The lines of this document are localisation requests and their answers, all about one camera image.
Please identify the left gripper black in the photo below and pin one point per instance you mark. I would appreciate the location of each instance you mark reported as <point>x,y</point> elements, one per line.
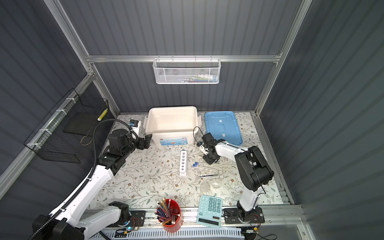
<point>141,145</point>

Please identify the white wire wall basket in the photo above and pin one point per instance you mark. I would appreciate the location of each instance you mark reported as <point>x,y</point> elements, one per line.
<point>187,72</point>

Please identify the metal scissors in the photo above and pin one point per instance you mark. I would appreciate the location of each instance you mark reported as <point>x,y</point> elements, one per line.
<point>218,174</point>

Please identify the mint green calculator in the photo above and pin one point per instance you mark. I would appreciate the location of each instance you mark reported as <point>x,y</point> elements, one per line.
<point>210,211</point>

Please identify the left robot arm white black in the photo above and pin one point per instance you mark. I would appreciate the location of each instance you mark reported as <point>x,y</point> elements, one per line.
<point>64,222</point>

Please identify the white test tube rack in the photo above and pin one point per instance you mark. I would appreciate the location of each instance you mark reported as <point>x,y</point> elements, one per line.
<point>183,163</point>

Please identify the white plastic storage bin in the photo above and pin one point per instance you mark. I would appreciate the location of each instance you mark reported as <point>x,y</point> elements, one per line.
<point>172,126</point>

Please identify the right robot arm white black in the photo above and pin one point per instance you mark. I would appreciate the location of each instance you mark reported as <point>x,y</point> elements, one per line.
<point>253,168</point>

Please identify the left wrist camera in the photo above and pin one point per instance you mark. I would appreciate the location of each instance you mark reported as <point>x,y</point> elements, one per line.
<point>135,125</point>

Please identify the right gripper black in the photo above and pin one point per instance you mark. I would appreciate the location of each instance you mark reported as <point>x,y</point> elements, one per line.
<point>210,161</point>

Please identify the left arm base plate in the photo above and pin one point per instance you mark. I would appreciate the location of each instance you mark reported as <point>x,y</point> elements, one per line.
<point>137,219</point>

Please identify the black wire side basket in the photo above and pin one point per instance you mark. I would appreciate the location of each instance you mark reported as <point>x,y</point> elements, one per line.
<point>66,136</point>

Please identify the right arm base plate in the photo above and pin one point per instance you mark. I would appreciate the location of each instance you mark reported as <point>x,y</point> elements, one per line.
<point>236,216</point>

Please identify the white slotted cable duct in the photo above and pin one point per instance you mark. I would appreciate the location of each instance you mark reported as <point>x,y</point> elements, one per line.
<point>181,234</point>

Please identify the red pencil cup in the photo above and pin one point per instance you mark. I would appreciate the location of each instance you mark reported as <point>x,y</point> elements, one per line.
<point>169,215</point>

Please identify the blue plastic bin lid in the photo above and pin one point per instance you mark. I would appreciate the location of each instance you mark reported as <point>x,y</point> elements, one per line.
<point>223,125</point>

